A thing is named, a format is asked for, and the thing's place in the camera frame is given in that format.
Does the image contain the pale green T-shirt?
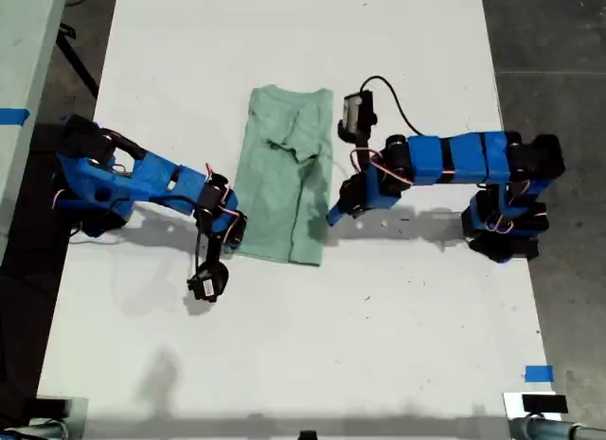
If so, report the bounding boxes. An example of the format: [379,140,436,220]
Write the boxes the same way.
[230,83,335,269]

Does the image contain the black stand leg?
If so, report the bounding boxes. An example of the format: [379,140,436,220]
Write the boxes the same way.
[55,23,100,98]

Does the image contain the small black box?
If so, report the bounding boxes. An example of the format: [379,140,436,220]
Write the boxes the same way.
[522,395,568,414]
[35,397,72,420]

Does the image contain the blue tape strip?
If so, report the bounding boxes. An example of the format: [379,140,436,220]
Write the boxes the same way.
[0,107,30,125]
[524,364,554,383]

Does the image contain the grey metal tube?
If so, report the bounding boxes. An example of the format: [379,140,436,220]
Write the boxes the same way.
[0,418,70,440]
[508,414,606,440]

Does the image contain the pale side table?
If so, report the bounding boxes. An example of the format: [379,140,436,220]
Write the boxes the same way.
[0,0,70,238]

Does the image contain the black camera stalk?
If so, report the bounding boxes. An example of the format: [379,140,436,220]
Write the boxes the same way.
[349,136,373,176]
[203,231,223,271]

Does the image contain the black camera cable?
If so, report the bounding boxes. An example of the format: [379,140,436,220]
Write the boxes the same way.
[165,193,205,280]
[358,75,427,138]

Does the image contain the black camera box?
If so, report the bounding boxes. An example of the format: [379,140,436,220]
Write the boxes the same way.
[336,92,379,143]
[187,264,232,303]

